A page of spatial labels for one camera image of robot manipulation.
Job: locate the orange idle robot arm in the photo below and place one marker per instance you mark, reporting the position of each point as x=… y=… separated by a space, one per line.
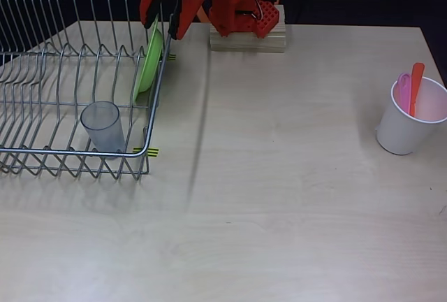
x=202 y=15

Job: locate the translucent grey plastic cup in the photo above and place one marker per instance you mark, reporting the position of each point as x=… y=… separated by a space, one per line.
x=104 y=130

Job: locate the long yellow black tape marker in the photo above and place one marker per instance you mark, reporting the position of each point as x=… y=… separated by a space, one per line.
x=148 y=152

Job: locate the pink plastic fork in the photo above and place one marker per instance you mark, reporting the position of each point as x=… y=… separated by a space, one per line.
x=404 y=88

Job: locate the wooden base block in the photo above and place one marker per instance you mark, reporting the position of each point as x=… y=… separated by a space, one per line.
x=244 y=44

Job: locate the white paper cup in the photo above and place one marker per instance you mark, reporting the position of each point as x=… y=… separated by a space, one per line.
x=401 y=130

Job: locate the orange plastic knife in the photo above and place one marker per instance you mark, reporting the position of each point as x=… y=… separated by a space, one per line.
x=416 y=82

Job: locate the red robot arm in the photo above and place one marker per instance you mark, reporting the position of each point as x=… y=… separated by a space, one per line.
x=227 y=1

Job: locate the short yellow black tape marker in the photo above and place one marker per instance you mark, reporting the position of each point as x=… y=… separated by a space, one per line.
x=172 y=58

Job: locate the green plastic plate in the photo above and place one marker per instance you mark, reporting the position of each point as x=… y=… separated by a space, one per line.
x=148 y=64

